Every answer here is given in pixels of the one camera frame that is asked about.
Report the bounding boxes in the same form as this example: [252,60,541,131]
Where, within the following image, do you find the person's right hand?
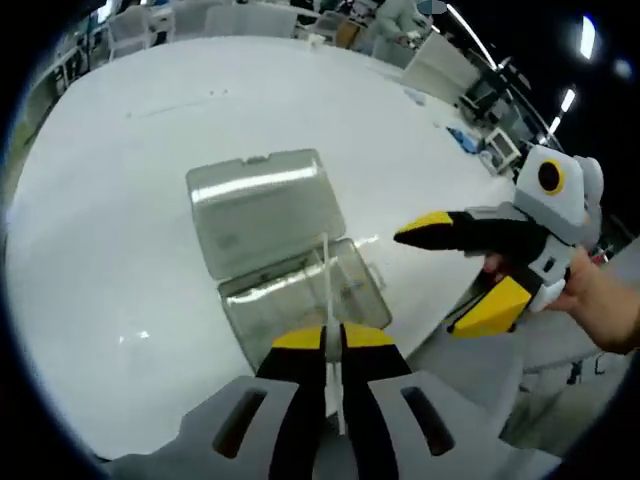
[547,247,637,347]

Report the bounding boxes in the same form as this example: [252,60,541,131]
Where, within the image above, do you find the black tripod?
[457,57,531,126]

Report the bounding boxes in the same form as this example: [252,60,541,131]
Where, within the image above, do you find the clear grey guide fixture box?
[185,147,394,374]

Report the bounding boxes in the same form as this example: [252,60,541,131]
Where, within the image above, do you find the ceiling light strips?
[447,2,634,136]

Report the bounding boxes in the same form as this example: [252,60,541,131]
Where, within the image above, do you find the small white cabinet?
[482,127,521,176]

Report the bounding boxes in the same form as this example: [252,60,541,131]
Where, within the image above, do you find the blue cloth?
[446,127,481,154]

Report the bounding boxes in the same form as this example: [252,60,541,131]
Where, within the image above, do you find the white shelf unit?
[29,44,96,116]

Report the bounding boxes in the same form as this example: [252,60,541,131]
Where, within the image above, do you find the brown cardboard box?
[335,22,364,50]

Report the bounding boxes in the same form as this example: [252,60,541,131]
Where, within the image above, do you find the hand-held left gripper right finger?
[338,322,564,480]

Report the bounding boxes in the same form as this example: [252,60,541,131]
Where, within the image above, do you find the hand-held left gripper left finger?
[102,323,329,480]

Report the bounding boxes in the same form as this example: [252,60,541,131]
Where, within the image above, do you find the white board panel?
[402,32,481,106]

